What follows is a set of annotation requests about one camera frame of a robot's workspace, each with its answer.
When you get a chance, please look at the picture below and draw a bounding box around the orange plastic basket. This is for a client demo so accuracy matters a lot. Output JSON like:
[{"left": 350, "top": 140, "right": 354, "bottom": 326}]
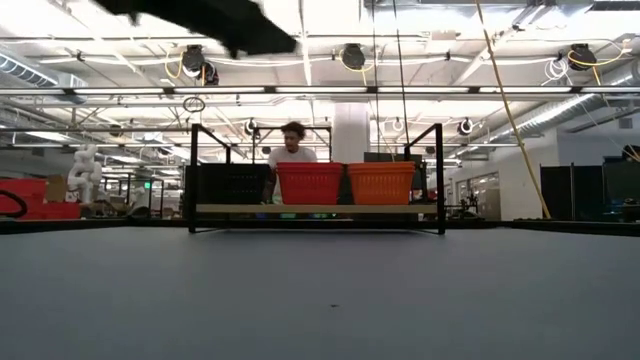
[
  {"left": 346, "top": 160, "right": 418, "bottom": 168},
  {"left": 348, "top": 169, "right": 416, "bottom": 206},
  {"left": 347, "top": 165, "right": 417, "bottom": 172}
]

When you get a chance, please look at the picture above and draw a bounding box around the blue table mat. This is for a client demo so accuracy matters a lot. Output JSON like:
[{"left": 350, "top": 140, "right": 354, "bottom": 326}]
[{"left": 0, "top": 227, "right": 640, "bottom": 360}]

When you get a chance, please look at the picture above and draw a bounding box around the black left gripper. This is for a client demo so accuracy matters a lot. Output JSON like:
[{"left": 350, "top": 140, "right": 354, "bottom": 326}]
[{"left": 94, "top": 0, "right": 300, "bottom": 59}]

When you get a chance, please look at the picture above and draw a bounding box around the black table frame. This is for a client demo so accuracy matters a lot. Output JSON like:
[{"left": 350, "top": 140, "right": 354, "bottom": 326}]
[{"left": 0, "top": 217, "right": 640, "bottom": 237}]

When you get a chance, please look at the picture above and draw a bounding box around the red storage bin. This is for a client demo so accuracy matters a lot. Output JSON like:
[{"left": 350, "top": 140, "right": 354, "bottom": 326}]
[{"left": 0, "top": 195, "right": 82, "bottom": 221}]

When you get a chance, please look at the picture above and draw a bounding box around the yellow hanging extension cable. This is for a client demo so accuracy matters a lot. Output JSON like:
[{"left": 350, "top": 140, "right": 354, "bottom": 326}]
[{"left": 473, "top": 0, "right": 553, "bottom": 220}]

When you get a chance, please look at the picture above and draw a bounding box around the black hanging cable ring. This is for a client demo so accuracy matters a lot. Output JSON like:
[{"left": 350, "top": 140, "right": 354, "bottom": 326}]
[{"left": 182, "top": 95, "right": 207, "bottom": 114}]

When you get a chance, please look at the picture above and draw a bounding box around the cardboard box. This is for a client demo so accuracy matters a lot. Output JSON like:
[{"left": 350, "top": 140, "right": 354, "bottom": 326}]
[{"left": 45, "top": 174, "right": 69, "bottom": 204}]

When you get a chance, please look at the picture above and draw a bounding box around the linear ceiling light strip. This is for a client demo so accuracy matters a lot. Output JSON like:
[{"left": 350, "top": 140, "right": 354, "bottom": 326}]
[{"left": 0, "top": 84, "right": 640, "bottom": 97}]

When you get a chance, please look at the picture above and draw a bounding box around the white robot figure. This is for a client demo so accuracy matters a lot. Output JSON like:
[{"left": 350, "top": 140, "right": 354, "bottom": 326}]
[{"left": 67, "top": 144, "right": 104, "bottom": 204}]

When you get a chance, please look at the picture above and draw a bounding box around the person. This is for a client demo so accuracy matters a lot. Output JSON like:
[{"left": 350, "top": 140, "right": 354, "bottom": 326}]
[{"left": 260, "top": 121, "right": 320, "bottom": 206}]

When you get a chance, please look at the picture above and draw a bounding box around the white building column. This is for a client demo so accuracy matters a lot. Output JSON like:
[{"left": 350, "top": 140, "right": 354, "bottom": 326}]
[{"left": 332, "top": 102, "right": 372, "bottom": 164}]

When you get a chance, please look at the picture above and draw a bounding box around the black curved cable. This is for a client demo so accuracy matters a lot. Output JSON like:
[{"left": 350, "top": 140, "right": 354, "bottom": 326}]
[{"left": 0, "top": 189, "right": 29, "bottom": 220}]

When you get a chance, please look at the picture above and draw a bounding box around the black ceiling cable reel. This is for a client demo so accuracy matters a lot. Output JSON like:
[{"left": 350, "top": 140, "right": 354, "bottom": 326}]
[
  {"left": 568, "top": 42, "right": 598, "bottom": 72},
  {"left": 341, "top": 42, "right": 367, "bottom": 72},
  {"left": 181, "top": 43, "right": 206, "bottom": 80}
]

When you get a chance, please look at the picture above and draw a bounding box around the black plastic basket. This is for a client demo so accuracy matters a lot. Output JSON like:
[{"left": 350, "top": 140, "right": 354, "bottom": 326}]
[
  {"left": 196, "top": 162, "right": 275, "bottom": 169},
  {"left": 197, "top": 170, "right": 274, "bottom": 206},
  {"left": 196, "top": 166, "right": 274, "bottom": 173}
]

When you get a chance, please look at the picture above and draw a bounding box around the black hanging cable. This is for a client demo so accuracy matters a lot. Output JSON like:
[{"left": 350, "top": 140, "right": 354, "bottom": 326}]
[
  {"left": 370, "top": 0, "right": 380, "bottom": 154},
  {"left": 392, "top": 0, "right": 410, "bottom": 147}
]

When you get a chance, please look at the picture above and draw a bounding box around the silver ceiling air duct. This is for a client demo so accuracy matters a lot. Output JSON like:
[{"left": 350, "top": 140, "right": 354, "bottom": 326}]
[
  {"left": 514, "top": 58, "right": 640, "bottom": 134},
  {"left": 0, "top": 52, "right": 87, "bottom": 105}
]

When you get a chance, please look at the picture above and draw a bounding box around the red plastic basket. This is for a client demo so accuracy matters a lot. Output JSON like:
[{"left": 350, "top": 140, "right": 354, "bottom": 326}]
[
  {"left": 277, "top": 169, "right": 344, "bottom": 206},
  {"left": 276, "top": 165, "right": 345, "bottom": 172}
]

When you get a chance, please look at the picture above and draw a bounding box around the black partition panel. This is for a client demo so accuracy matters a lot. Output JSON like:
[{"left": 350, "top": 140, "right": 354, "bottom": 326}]
[
  {"left": 602, "top": 158, "right": 640, "bottom": 222},
  {"left": 539, "top": 163, "right": 605, "bottom": 221}
]

